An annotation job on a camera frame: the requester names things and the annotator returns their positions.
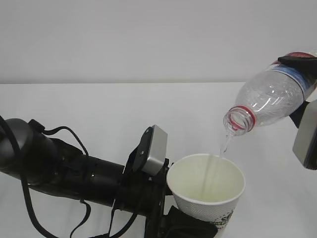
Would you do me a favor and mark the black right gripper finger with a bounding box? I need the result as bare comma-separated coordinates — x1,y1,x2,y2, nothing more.
289,101,309,128
277,56,317,81

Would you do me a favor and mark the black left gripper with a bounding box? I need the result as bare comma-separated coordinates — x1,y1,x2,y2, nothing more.
145,158,218,238

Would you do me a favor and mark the clear water bottle red label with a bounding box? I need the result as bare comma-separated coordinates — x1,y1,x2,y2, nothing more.
223,49,317,136

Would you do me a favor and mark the white paper cup green logo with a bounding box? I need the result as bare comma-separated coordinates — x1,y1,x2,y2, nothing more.
166,154,246,238

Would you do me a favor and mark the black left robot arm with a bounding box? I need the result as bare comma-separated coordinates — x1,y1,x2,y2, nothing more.
0,119,218,238

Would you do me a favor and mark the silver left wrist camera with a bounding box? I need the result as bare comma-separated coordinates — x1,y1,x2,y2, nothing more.
123,124,168,176

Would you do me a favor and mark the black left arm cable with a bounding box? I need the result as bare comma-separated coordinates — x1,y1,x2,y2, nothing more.
0,115,139,238

